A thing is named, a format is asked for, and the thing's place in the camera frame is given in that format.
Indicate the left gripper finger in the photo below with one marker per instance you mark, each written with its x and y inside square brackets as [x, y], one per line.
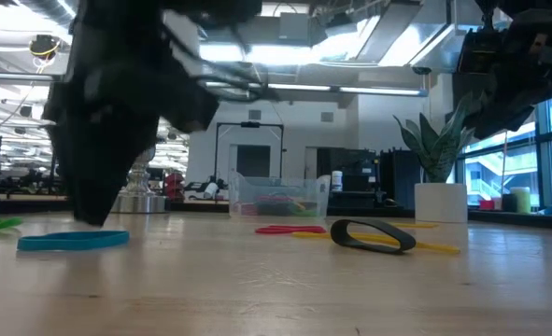
[121, 149]
[79, 163]

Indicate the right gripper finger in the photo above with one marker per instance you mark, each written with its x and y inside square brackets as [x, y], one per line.
[518, 102]
[478, 102]

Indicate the blue rubber band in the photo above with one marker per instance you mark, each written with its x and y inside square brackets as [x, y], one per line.
[70, 241]

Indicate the wide black rubber band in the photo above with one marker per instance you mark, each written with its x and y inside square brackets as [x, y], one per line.
[404, 242]

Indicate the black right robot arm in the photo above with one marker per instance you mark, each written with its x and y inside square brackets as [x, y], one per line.
[527, 7]

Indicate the clear plastic bin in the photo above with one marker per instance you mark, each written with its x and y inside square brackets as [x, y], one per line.
[280, 184]

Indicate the red tool cart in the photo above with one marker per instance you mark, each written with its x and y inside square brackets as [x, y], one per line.
[175, 184]

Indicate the white black background device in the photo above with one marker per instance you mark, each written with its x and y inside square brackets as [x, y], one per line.
[210, 189]

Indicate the green cylinder roll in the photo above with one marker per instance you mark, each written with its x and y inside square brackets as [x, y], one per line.
[521, 200]

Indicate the ceiling light tube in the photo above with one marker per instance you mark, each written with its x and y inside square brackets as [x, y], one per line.
[299, 87]
[378, 91]

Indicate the dark cylinder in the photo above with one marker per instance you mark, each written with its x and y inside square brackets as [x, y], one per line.
[508, 203]

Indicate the red tub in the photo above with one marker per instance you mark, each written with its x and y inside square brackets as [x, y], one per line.
[487, 205]

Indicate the snake plant in white pot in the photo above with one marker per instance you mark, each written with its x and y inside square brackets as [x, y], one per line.
[440, 203]

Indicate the black box cabinet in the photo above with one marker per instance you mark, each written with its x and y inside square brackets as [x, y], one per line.
[399, 177]

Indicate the black equipment cabinet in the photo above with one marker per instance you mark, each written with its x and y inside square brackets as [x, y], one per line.
[350, 163]

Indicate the wide ceiling light panel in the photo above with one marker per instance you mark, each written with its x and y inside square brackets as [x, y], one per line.
[280, 55]

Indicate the white wipes canister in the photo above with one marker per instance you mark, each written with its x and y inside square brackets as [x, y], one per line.
[336, 182]

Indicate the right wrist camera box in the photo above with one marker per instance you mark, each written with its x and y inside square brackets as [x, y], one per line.
[476, 51]

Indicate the silver ventilation duct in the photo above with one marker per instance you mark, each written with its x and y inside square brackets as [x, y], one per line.
[397, 37]

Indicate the black gantry frame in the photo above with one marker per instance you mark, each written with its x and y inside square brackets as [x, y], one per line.
[250, 124]

